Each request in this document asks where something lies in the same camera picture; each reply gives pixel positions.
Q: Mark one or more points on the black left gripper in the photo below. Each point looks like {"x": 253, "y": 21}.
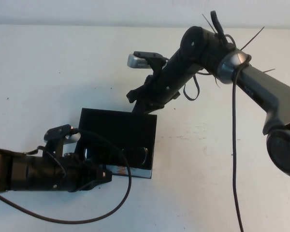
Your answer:
{"x": 79, "y": 171}

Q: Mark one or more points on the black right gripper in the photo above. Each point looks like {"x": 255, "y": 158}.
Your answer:
{"x": 159, "y": 91}

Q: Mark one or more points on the black glasses case printed sides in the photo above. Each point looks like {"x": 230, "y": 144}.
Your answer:
{"x": 118, "y": 130}

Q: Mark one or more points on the black framed glasses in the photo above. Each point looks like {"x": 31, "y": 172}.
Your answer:
{"x": 135, "y": 155}

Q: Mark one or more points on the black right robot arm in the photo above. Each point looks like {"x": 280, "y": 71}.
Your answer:
{"x": 256, "y": 82}

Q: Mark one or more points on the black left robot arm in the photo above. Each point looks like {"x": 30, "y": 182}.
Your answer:
{"x": 19, "y": 171}

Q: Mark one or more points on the black zip tie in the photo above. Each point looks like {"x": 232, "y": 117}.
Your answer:
{"x": 253, "y": 38}
{"x": 269, "y": 70}
{"x": 209, "y": 22}

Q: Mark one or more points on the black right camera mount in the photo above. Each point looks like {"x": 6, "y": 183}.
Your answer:
{"x": 157, "y": 65}

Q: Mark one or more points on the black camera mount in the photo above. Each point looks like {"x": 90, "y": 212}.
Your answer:
{"x": 59, "y": 145}
{"x": 157, "y": 65}

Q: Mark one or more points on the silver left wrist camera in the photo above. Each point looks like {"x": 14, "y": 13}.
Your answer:
{"x": 73, "y": 139}

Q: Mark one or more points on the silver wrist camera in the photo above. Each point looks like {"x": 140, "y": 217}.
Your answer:
{"x": 73, "y": 139}
{"x": 135, "y": 61}

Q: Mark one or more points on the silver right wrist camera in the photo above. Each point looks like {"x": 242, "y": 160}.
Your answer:
{"x": 135, "y": 61}

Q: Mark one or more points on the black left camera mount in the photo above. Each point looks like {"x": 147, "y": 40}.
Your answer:
{"x": 59, "y": 145}

